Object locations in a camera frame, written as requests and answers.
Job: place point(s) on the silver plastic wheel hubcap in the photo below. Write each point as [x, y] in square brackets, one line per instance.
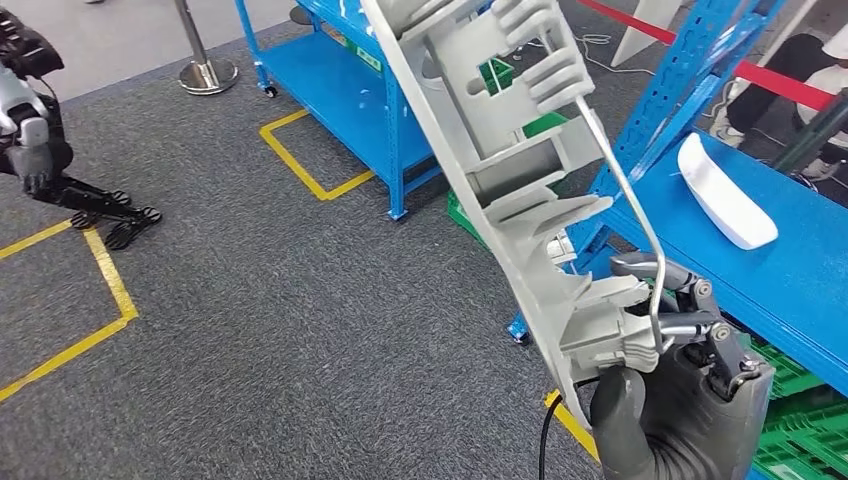
[503, 132]

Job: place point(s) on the blue metal shelf rack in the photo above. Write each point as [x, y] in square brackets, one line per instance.
[795, 278]
[331, 99]

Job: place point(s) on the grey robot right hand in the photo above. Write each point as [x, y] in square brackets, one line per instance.
[702, 411]

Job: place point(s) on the black barrier post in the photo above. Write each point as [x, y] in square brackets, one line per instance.
[811, 136]

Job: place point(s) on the black humanoid robot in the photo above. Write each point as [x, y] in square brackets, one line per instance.
[33, 132]

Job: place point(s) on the silver stanchion post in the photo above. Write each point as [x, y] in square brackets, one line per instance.
[205, 76]

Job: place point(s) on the white plastic mirror cover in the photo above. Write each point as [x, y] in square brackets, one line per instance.
[722, 199]

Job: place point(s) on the person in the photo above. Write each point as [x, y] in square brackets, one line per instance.
[768, 86]

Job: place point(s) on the red barrier belt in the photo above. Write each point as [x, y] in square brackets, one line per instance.
[775, 83]

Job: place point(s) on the white board panel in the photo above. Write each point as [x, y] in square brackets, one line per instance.
[646, 30]

